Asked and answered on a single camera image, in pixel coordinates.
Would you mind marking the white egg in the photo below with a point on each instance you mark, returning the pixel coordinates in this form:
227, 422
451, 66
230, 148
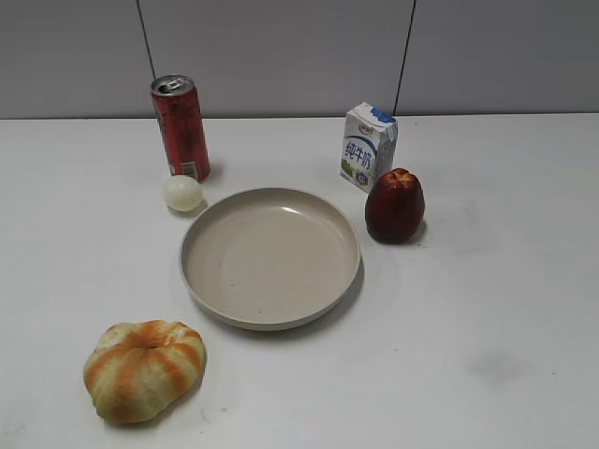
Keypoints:
182, 193

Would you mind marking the beige round plate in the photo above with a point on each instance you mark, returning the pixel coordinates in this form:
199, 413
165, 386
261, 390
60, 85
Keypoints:
271, 259

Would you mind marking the dark red apple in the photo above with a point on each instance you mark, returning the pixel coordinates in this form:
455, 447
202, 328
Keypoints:
395, 207

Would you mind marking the orange striped bread bun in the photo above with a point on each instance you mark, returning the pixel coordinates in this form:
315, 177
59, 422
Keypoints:
138, 369

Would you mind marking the white milk carton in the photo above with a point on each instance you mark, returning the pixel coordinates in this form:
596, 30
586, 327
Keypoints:
369, 143

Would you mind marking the red soda can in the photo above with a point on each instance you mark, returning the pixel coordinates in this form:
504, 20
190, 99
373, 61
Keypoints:
177, 110

